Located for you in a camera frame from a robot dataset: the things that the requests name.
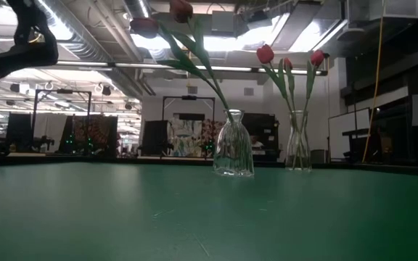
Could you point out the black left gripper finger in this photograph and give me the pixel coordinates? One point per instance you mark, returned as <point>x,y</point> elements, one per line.
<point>31,58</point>

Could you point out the ribbed clear glass vase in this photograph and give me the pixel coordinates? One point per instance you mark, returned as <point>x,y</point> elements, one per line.
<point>233,156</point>

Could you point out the light red artificial tulip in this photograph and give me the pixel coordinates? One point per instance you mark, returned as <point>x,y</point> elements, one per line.
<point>265,53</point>
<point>317,57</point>

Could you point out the tall clear glass vase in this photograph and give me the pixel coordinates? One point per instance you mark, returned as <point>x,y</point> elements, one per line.
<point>292,145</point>

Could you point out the black ceiling reel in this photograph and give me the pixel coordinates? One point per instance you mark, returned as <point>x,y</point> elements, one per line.
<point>36,37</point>

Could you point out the long ceiling light strip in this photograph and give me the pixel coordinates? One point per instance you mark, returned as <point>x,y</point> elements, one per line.
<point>85,64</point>

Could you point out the black standing panel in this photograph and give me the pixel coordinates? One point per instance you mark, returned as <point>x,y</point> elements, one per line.
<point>154,137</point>
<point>18,130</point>

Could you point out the white hanging cloth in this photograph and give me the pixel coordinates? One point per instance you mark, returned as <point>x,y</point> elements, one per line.
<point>58,127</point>

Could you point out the black ceiling lamp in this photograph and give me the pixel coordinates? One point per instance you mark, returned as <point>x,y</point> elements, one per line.
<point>106,90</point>

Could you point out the patterned hanging cloth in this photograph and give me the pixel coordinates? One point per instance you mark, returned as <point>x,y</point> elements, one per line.
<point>96,132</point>

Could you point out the painted backdrop panel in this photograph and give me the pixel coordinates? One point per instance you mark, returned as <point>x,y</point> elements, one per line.
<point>185,137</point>

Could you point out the grey ceiling box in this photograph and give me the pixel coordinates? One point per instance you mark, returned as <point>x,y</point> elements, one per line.
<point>224,21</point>

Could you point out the green table mat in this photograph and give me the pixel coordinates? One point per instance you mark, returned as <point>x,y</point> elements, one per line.
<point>194,224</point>

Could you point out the black cabinet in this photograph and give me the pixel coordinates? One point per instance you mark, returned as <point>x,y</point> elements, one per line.
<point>267,130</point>

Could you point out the small grey box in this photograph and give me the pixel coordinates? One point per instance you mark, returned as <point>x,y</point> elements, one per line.
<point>319,156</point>

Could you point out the white board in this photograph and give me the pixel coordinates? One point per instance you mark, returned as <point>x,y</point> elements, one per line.
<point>343,137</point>

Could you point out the large silver ceiling duct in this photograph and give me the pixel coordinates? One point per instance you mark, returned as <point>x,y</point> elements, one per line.
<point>85,40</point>

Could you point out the small silver ceiling duct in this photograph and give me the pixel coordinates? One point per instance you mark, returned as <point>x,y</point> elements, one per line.
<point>138,9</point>

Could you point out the black gantry frame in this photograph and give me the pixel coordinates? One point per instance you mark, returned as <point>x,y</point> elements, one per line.
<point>189,97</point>

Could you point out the grey wall vent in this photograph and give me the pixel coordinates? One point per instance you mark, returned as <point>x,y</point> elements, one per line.
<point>249,91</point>
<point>192,90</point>

